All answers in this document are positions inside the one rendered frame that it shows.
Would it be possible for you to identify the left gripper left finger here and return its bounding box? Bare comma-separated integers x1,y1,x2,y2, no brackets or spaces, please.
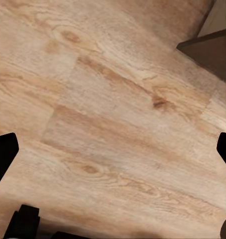
0,132,19,181

